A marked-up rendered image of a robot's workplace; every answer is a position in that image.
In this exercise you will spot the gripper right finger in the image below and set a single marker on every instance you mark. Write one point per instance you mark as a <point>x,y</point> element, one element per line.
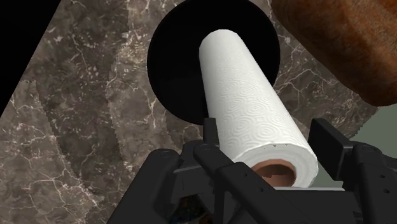
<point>372,173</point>

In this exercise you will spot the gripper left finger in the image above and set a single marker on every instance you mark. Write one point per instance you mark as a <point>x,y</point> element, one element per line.
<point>161,183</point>

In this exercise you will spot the black round base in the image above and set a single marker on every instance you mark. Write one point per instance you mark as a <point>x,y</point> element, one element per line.
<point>176,62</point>

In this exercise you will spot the white paper towel roll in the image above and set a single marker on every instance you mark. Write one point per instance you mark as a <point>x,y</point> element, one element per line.
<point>248,108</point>

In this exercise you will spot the brown rounded object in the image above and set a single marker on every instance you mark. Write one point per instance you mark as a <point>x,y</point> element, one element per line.
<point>347,40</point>

